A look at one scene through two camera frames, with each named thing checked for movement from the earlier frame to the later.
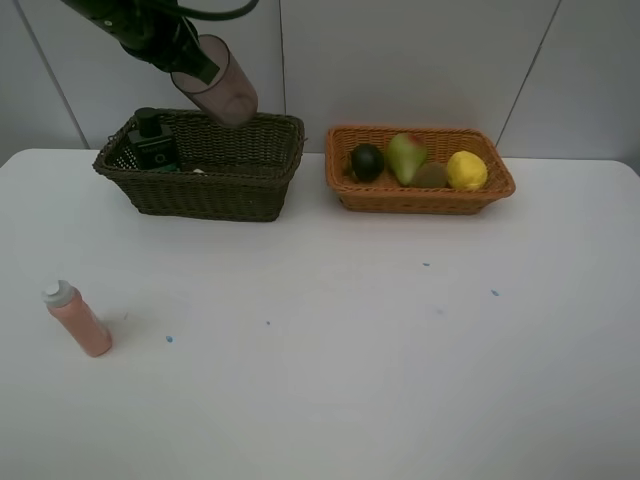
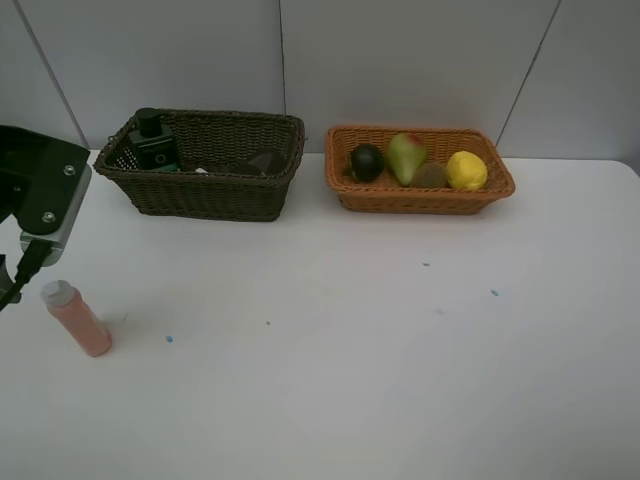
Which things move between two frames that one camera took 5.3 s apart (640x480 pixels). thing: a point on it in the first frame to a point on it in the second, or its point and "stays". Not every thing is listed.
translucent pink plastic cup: [229, 97] to [269, 164]
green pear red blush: [406, 154] stays
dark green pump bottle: [156, 149] stays
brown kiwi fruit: [431, 175] stays
